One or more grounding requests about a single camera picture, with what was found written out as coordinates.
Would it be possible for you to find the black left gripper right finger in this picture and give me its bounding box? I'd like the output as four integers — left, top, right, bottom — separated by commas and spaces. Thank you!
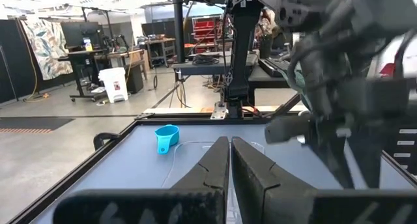
231, 136, 417, 224

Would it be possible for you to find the black keyboard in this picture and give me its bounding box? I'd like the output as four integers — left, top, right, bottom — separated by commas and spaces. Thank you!
258, 57, 291, 78

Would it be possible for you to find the black vertical post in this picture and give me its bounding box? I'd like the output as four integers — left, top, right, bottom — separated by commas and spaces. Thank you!
171, 0, 186, 64

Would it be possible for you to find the black monitor desk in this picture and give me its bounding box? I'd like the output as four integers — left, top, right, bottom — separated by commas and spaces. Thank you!
57, 48, 108, 103

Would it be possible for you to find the gray side table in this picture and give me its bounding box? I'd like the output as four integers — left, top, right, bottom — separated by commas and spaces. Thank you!
171, 53, 259, 77

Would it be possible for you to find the cyan measuring cup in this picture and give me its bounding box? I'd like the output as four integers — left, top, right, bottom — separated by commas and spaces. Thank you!
154, 124, 180, 156

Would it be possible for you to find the black cable coil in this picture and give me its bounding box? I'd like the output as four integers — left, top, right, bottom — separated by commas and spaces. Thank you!
192, 53, 220, 66

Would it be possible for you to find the black computer monitor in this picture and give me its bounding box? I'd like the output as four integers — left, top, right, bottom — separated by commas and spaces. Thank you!
61, 21, 100, 49

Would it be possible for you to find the silver mounting plate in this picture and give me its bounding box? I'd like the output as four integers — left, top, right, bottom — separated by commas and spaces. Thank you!
210, 102, 228, 120

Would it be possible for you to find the red bin shelf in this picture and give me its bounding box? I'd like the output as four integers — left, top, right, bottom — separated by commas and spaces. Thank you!
191, 16, 225, 55

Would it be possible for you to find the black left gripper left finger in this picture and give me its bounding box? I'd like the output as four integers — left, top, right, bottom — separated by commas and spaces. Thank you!
53, 135, 231, 224

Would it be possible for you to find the black partition panel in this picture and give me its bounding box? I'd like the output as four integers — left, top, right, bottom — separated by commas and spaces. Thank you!
0, 19, 23, 105

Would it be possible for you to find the wooden table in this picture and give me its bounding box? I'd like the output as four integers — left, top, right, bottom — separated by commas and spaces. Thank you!
106, 48, 147, 85

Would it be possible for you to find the floral patterned cloth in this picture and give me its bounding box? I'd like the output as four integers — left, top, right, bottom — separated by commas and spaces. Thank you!
20, 18, 74, 81

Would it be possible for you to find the black table clamp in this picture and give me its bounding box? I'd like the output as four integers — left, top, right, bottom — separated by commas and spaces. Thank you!
93, 132, 120, 151

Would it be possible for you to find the clear plastic basket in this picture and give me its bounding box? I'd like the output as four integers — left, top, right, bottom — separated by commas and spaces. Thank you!
161, 139, 266, 224

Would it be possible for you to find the black diagonal frame strut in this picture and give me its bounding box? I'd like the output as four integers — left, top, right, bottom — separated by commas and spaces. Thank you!
272, 93, 302, 118

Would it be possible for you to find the black floor mat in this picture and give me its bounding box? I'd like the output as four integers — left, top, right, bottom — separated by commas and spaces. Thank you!
0, 117, 76, 135

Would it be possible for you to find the black drawer cabinet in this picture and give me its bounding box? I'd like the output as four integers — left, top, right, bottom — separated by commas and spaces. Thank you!
381, 118, 417, 178

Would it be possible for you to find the white trash bin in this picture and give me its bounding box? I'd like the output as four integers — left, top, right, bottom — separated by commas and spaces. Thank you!
98, 66, 130, 104

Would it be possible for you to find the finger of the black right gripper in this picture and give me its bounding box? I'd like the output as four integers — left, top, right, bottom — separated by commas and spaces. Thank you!
264, 115, 356, 189
347, 128, 382, 189

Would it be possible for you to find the wooden top workbench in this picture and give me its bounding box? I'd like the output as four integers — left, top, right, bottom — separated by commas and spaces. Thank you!
145, 37, 177, 68

